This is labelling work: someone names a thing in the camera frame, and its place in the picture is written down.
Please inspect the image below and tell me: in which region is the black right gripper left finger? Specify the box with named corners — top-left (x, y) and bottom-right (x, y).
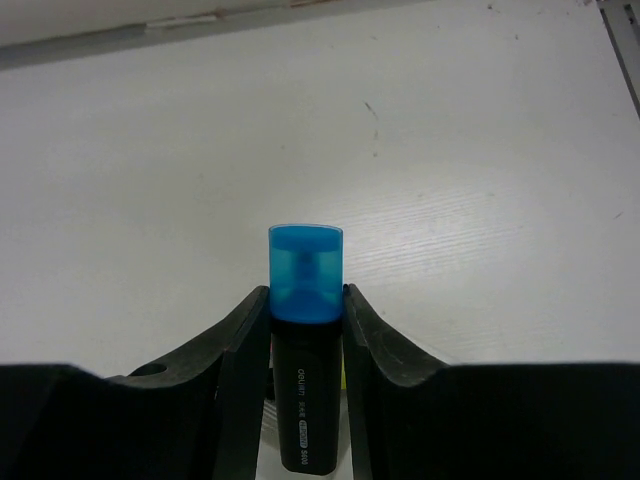
top-left (1, 286), bottom-right (270, 479)

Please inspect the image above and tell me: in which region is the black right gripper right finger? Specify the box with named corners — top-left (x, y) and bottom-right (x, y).
top-left (343, 285), bottom-right (639, 479)

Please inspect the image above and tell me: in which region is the blue cap highlighter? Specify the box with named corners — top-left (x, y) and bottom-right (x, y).
top-left (269, 224), bottom-right (344, 476)

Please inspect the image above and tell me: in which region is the aluminium rail right side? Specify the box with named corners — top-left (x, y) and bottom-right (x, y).
top-left (596, 0), bottom-right (639, 113)

